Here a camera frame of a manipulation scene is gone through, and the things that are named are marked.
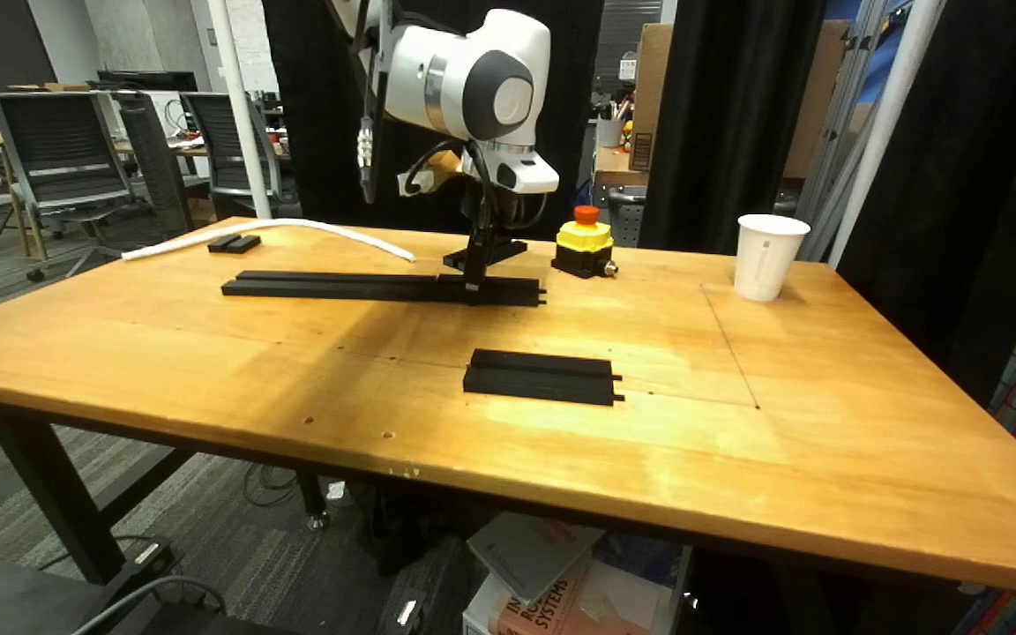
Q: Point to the grey folder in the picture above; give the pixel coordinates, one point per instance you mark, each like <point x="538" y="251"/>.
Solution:
<point x="529" y="551"/>

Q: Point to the black table brace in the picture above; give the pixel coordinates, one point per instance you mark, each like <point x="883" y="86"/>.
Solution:
<point x="149" y="484"/>

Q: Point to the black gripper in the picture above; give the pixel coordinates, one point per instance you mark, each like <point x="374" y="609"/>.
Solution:
<point x="491" y="212"/>

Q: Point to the black table leg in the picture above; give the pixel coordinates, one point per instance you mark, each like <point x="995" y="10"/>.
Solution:
<point x="50" y="496"/>

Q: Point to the yellow red emergency stop button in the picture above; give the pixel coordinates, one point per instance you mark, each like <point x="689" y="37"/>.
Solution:
<point x="584" y="236"/>

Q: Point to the short black grooved block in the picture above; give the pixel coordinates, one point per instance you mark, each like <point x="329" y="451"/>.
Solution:
<point x="234" y="244"/>

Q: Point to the white flexible tube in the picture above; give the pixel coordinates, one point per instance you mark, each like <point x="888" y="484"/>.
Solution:
<point x="271" y="219"/>

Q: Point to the white paper cup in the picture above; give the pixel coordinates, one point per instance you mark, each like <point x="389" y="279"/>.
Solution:
<point x="769" y="258"/>

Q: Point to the brown cardboard box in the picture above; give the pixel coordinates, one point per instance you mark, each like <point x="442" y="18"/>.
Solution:
<point x="654" y="84"/>

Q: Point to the white pole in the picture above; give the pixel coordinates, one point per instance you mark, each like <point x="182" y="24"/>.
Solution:
<point x="236" y="106"/>
<point x="890" y="118"/>

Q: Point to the white box with red print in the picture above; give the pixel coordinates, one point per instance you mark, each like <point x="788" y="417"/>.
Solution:
<point x="631" y="603"/>

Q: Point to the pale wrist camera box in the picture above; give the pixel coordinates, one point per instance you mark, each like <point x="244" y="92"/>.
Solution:
<point x="432" y="175"/>

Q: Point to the grey office desk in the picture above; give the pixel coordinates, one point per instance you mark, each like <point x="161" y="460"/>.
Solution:
<point x="61" y="142"/>

